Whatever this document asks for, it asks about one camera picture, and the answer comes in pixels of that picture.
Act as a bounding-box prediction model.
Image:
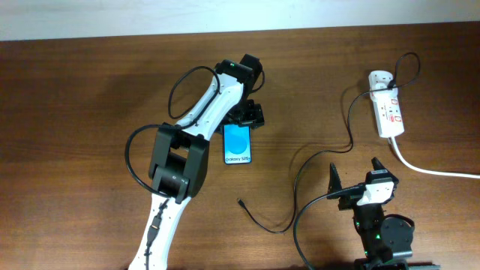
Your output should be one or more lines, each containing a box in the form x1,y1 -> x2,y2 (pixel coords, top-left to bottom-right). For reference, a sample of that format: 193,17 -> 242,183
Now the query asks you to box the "white wall charger plug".
368,70 -> 393,91

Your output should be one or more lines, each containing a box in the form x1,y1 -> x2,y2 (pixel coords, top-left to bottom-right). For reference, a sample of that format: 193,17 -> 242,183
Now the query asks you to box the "right black camera cable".
292,184 -> 367,270

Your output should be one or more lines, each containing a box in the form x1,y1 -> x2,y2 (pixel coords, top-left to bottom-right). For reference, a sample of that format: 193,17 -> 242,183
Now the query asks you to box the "blue screen Galaxy smartphone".
223,124 -> 251,165

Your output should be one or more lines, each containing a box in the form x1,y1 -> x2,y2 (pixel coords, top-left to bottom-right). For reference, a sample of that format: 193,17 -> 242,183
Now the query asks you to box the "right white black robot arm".
328,158 -> 415,269

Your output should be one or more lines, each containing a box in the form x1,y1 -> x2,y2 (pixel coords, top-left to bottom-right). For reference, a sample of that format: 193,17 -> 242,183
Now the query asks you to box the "white power strip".
370,88 -> 404,138

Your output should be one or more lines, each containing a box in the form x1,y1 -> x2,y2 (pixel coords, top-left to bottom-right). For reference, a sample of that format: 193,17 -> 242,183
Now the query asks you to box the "white power strip cord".
388,136 -> 480,180

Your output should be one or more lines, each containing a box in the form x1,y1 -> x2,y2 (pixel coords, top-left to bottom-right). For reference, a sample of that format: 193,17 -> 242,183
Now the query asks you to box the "black USB charging cable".
236,52 -> 421,235

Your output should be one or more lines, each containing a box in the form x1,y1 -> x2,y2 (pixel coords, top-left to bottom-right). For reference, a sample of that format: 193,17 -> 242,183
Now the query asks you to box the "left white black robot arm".
128,54 -> 265,269

